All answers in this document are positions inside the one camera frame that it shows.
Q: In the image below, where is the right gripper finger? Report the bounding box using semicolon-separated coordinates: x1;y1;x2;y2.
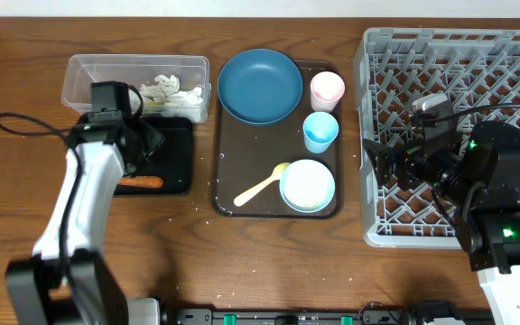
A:
372;164;395;186
362;139;395;165

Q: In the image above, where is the orange carrot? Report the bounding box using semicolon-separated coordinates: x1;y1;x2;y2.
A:
118;176;164;189

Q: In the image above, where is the white tissue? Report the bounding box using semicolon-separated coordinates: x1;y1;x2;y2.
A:
139;74;203;107

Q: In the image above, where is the light blue plastic cup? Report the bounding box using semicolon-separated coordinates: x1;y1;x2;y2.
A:
302;112;339;153

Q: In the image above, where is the light blue bowl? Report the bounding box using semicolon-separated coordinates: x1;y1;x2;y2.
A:
278;158;337;214

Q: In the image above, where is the pink plastic cup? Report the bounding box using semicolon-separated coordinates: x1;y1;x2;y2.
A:
310;71;346;113

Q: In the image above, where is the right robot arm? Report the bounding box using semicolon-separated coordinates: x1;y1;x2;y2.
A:
362;121;520;324

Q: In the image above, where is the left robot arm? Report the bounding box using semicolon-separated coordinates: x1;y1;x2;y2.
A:
5;111;163;324

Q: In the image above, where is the clear plastic waste bin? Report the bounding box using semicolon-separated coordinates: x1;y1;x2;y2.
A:
61;54;211;123

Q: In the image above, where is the grey dishwasher rack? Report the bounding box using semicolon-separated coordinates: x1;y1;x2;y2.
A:
353;28;520;249

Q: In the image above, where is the black plastic tray bin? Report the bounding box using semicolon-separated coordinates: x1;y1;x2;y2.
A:
115;116;194;196

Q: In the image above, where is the yellow plastic spoon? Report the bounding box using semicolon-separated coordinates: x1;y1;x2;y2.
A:
233;162;291;207

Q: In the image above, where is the dark brown serving tray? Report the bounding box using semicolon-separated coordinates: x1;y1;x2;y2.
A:
209;60;343;220

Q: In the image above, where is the dark blue plate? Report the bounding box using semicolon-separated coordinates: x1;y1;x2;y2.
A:
218;49;303;125

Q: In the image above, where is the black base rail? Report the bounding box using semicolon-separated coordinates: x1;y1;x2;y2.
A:
169;301;496;325

